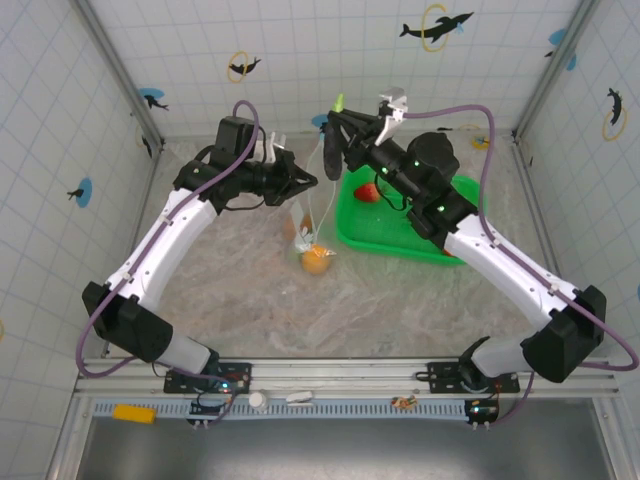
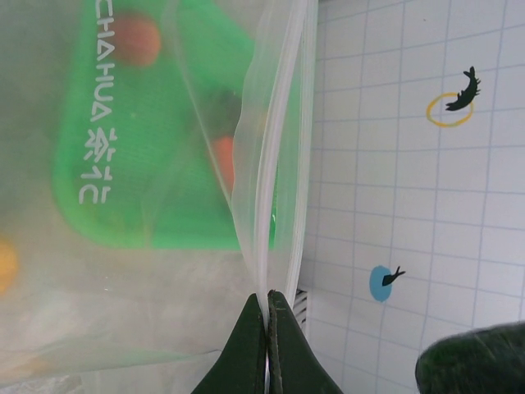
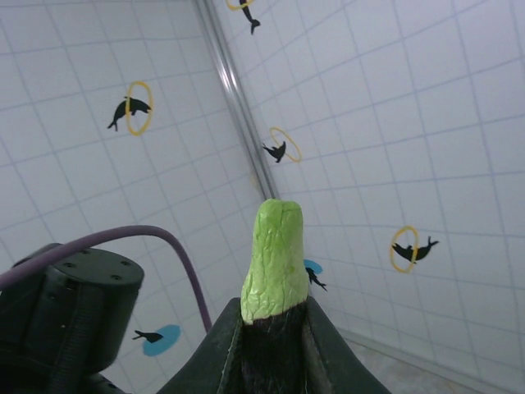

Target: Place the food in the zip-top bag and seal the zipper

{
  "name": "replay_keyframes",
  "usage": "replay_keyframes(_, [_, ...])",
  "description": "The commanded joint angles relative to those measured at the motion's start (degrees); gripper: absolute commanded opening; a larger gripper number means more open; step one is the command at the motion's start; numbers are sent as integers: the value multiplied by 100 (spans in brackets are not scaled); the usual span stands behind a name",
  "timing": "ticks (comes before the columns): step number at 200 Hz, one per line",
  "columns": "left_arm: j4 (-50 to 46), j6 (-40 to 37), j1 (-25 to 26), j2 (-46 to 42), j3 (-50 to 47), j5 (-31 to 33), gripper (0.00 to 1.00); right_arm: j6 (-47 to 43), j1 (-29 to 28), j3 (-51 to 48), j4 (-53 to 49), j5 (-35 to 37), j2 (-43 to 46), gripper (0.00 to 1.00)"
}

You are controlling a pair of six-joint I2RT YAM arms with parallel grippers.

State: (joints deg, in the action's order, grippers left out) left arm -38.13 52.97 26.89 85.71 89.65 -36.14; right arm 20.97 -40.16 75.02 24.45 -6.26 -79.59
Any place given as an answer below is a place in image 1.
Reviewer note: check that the dark purple toy eggplant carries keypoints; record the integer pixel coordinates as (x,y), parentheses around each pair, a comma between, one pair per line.
(331,160)

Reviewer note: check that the clear zip-top bag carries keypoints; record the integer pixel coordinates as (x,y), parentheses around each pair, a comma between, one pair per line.
(320,220)

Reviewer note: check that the red toy strawberry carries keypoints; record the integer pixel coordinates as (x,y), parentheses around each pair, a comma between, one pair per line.
(367,193)

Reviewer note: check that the orange toy tangerine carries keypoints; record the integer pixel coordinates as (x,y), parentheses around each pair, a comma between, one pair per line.
(316,261)

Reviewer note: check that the green plastic tray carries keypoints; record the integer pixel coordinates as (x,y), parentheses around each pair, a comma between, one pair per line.
(380,225)

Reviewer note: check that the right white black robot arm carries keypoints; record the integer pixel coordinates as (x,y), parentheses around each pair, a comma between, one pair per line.
(505,270)

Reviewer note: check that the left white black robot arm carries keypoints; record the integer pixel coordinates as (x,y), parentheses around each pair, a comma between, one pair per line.
(160,245)

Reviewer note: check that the blue oval shark sticker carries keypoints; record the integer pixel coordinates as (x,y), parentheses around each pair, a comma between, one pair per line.
(150,97)

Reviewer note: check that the blue oval fish sticker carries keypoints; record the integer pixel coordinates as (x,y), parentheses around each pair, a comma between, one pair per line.
(82,192)

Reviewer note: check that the white clip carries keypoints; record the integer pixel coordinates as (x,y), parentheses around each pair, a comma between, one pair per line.
(299,397)

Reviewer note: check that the white round cap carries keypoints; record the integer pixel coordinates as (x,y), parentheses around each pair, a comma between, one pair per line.
(258,401)

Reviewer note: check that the small colourful toy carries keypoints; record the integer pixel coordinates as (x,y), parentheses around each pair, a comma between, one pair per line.
(404,401)

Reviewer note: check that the yellow block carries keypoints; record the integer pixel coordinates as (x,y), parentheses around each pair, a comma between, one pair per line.
(134,414)

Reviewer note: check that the blue oval wall sticker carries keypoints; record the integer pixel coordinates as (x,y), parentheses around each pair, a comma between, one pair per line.
(319,121)

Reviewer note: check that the aluminium corner post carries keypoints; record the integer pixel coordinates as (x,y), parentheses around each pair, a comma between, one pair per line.
(112,60)
(555,70)

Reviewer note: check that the blue patches wall sticker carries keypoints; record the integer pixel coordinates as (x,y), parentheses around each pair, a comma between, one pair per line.
(557,37)

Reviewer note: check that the aluminium mounting rail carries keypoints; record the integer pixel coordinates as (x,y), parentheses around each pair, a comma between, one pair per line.
(340,372)

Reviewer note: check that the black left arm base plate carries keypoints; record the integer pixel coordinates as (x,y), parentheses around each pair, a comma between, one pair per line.
(240,375)

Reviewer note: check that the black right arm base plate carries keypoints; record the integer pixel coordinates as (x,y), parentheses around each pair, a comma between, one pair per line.
(442,375)

